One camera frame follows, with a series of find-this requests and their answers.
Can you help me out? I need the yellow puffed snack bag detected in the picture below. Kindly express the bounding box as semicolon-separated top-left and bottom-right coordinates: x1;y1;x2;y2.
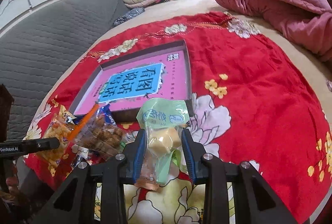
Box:
36;105;74;177

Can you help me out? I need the orange brown cookie snack bag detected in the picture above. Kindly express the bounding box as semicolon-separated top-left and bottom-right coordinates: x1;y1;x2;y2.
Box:
69;103;126;161

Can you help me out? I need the green yellow candy pack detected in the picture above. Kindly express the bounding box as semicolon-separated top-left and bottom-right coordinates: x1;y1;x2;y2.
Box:
136;98;190;191

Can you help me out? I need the blue oreo style cookie pack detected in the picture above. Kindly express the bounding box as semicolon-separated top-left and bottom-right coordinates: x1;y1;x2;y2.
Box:
98;103;116;126

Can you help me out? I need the grey quilted sofa back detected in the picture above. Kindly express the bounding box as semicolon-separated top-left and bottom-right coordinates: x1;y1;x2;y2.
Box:
1;0;128;140

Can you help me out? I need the grey tray with pink book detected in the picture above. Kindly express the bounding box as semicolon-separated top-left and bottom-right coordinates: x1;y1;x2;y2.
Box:
69;40;194;123

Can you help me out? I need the dark blue patterned cloth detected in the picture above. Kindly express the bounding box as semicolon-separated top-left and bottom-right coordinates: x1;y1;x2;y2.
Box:
112;7;145;27

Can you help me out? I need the pink quilted blanket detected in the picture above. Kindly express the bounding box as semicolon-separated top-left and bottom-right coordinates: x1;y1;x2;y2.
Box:
215;0;331;62

